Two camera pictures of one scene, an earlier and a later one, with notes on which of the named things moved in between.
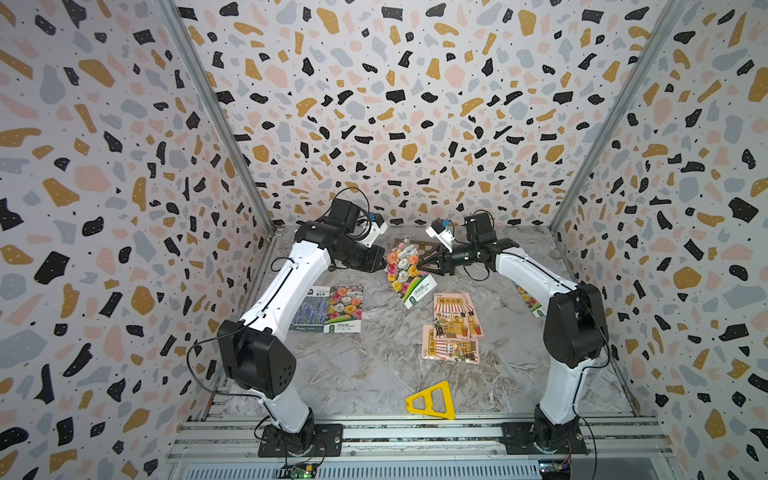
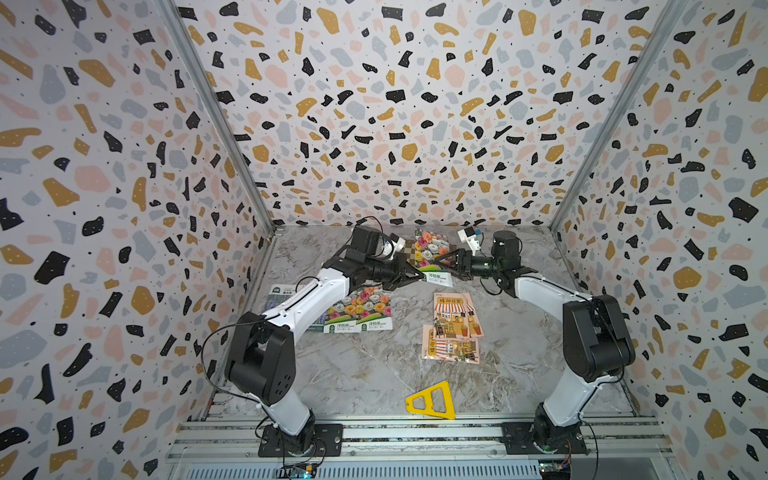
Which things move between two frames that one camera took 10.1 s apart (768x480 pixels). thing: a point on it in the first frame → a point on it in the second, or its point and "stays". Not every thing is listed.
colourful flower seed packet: [345, 310] stays
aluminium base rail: [426, 449] stays
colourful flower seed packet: [403, 273] → [373, 309]
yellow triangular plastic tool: [449, 412] stays
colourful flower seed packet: [535, 307] → [427, 247]
